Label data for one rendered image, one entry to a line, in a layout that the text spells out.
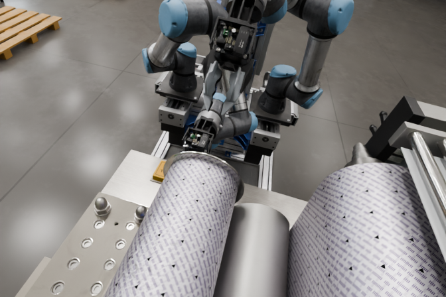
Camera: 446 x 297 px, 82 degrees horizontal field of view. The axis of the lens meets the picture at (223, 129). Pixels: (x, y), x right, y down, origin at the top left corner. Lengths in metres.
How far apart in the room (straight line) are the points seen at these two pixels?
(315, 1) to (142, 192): 0.83
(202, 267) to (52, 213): 1.70
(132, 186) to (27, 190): 1.33
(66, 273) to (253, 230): 0.39
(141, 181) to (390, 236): 0.72
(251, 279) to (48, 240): 1.60
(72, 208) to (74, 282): 1.34
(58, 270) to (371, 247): 0.56
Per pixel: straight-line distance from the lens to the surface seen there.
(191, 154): 0.41
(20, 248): 1.95
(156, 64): 1.23
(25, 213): 2.05
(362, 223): 0.34
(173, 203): 0.37
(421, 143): 0.37
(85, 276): 0.65
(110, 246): 0.66
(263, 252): 0.44
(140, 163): 0.94
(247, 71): 0.50
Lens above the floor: 1.63
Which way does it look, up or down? 43 degrees down
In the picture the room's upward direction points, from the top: 12 degrees clockwise
